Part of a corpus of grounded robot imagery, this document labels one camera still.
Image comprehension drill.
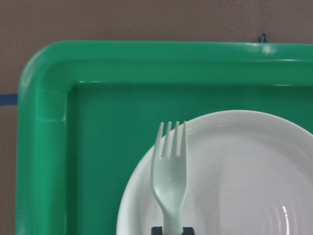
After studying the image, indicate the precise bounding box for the green plastic tray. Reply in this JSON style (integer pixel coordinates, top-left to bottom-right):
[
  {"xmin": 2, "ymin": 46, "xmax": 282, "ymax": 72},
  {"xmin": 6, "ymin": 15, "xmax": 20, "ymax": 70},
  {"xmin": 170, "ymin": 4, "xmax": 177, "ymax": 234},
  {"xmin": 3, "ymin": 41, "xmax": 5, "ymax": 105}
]
[{"xmin": 16, "ymin": 41, "xmax": 313, "ymax": 235}]

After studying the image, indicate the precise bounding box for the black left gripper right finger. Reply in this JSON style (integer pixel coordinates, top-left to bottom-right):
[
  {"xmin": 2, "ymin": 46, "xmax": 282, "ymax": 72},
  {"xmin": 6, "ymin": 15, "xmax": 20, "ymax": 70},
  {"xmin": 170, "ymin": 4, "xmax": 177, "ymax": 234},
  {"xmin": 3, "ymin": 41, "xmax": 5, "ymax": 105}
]
[{"xmin": 182, "ymin": 227, "xmax": 195, "ymax": 235}]

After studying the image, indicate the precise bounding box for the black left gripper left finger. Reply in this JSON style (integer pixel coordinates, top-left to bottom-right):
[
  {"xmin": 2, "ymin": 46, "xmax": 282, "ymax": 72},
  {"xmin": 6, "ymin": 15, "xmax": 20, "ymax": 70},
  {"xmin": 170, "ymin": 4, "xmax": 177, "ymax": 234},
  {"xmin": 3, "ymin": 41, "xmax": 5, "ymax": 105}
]
[{"xmin": 151, "ymin": 226, "xmax": 163, "ymax": 235}]

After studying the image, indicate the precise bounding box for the pale green plastic fork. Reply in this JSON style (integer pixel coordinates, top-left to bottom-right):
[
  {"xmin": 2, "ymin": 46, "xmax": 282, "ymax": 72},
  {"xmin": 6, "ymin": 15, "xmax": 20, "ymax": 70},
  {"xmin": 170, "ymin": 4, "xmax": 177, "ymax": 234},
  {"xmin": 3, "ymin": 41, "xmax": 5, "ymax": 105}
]
[{"xmin": 150, "ymin": 121, "xmax": 188, "ymax": 235}]

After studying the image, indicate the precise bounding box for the white round plate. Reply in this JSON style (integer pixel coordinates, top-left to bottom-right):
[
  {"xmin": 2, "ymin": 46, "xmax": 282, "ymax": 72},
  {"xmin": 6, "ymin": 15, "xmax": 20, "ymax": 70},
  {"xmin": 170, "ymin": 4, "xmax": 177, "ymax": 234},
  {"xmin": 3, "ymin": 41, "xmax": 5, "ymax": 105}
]
[{"xmin": 116, "ymin": 110, "xmax": 313, "ymax": 235}]

